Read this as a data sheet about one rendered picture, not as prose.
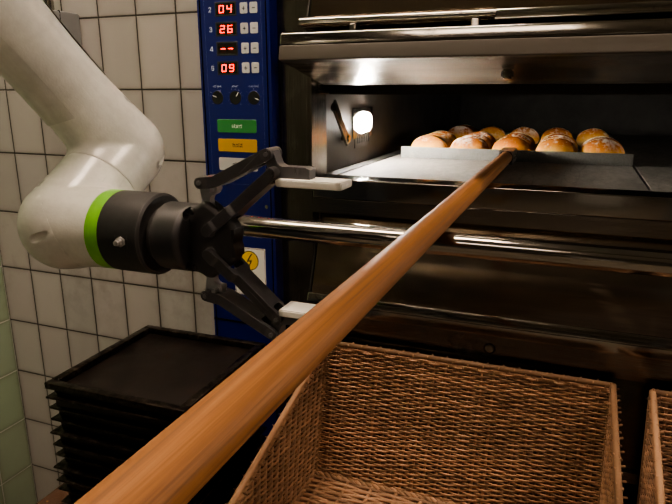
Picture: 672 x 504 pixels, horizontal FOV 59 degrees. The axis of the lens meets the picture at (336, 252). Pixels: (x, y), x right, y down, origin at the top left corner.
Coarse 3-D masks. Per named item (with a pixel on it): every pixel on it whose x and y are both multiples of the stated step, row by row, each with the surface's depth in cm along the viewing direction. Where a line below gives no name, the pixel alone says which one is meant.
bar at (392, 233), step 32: (256, 224) 83; (288, 224) 82; (320, 224) 80; (352, 224) 79; (480, 256) 73; (512, 256) 71; (544, 256) 70; (576, 256) 69; (608, 256) 67; (640, 256) 66
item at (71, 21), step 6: (54, 12) 125; (60, 12) 126; (66, 12) 127; (60, 18) 126; (66, 18) 127; (72, 18) 129; (78, 18) 130; (66, 24) 128; (72, 24) 129; (78, 24) 130; (72, 30) 129; (78, 30) 131; (78, 36) 131; (78, 42) 131
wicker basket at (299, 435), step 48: (336, 384) 122; (384, 384) 118; (432, 384) 115; (480, 384) 112; (528, 384) 109; (576, 384) 107; (288, 432) 108; (336, 432) 122; (384, 432) 118; (432, 432) 115; (480, 432) 112; (528, 432) 110; (288, 480) 110; (336, 480) 121; (384, 480) 118; (432, 480) 115; (480, 480) 112; (528, 480) 109; (576, 480) 106; (624, 480) 88
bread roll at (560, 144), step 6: (552, 138) 146; (558, 138) 145; (564, 138) 146; (540, 144) 146; (546, 144) 145; (552, 144) 144; (558, 144) 144; (564, 144) 144; (570, 144) 144; (540, 150) 146; (546, 150) 145; (552, 150) 144; (558, 150) 143; (564, 150) 143; (570, 150) 143; (576, 150) 144
